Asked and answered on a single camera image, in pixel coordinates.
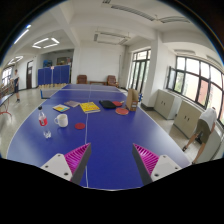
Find yellow blue small book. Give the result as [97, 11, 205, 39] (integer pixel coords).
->
[53, 104, 69, 112]

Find blue partition screens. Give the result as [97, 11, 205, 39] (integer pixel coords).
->
[38, 65, 70, 85]

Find pink black gripper left finger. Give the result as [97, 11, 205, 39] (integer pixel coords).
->
[41, 143, 91, 185]

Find white cabinet far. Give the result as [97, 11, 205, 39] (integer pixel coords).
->
[154, 90, 181, 120]

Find person bending in white shirt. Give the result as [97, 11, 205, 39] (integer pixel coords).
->
[182, 107, 217, 164]

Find brown armchair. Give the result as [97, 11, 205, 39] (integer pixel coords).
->
[77, 75, 87, 84]
[107, 75, 119, 87]

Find pink black gripper right finger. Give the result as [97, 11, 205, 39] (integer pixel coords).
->
[132, 144, 181, 185]

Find white cabinet near window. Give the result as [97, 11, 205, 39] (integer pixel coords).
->
[174, 101, 201, 138]

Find clear plastic water bottle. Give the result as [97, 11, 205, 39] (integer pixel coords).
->
[38, 106, 48, 131]

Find small clear glass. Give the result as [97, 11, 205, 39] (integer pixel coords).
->
[43, 130, 51, 139]

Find small red round lid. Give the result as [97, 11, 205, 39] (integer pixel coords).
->
[75, 123, 86, 130]

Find grey notebook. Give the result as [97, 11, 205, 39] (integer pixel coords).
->
[64, 100, 80, 108]

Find black paddle case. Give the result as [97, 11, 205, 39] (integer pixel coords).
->
[99, 100, 116, 109]

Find right brown armchair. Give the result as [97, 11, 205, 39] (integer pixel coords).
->
[107, 75, 119, 87]

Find red paddle near box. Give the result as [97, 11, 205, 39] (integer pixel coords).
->
[115, 108, 129, 115]

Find brown cardboard box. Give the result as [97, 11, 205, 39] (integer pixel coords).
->
[126, 89, 138, 111]

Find red table tennis paddle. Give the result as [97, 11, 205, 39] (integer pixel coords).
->
[112, 101, 124, 107]

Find blue table tennis table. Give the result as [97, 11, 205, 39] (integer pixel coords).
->
[7, 84, 189, 190]

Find person standing at left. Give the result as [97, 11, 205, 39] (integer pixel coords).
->
[11, 69, 20, 103]

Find left brown armchair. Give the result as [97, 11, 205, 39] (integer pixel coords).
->
[77, 75, 87, 84]

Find white ceramic mug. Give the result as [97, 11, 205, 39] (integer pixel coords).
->
[54, 114, 68, 127]

